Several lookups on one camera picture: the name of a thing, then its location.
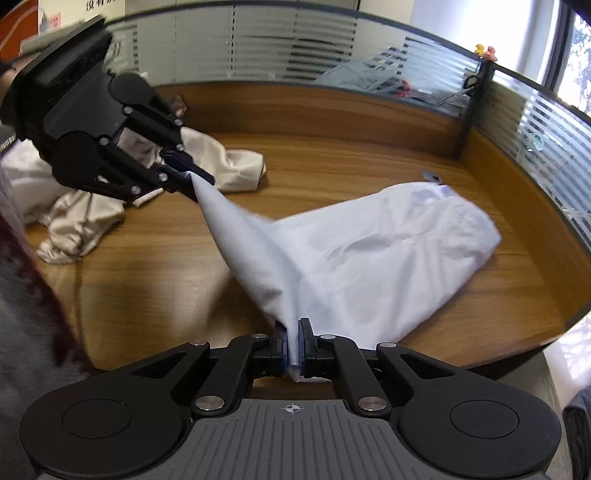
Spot dark grey cloth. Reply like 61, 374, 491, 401
563, 391, 591, 480

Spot white dress shirt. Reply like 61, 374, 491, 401
187, 171, 502, 384
0, 138, 61, 224

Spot clear plastic bag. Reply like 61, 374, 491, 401
314, 58, 416, 99

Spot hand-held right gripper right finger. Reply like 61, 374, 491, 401
299, 318, 462, 417

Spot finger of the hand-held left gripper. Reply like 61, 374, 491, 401
85, 137, 200, 205
121, 95, 216, 184

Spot brown door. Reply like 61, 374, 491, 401
0, 0, 43, 58

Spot dark framed window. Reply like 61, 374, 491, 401
545, 0, 591, 116

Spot black handled scissors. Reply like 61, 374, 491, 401
433, 74, 481, 110

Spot beige garment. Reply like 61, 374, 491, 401
37, 127, 267, 265

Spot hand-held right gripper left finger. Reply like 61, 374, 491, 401
117, 323, 288, 417

